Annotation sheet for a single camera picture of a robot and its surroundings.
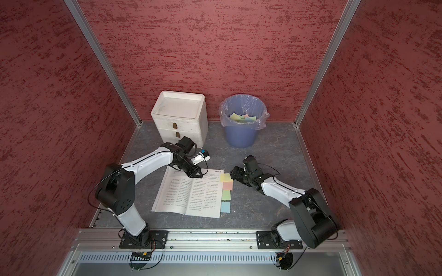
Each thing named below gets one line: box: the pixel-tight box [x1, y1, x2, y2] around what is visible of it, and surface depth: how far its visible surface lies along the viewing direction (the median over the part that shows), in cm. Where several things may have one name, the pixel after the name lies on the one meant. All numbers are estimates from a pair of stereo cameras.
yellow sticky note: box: [219, 173, 234, 183], surface depth 95 cm
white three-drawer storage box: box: [150, 90, 209, 149], surface depth 97 cm
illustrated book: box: [151, 165, 225, 219], surface depth 87 cm
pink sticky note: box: [222, 181, 234, 191], surface depth 91 cm
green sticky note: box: [221, 189, 231, 201], surface depth 89 cm
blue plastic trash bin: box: [221, 94, 269, 148], surface depth 100 cm
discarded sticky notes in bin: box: [229, 112, 258, 122], surface depth 106 cm
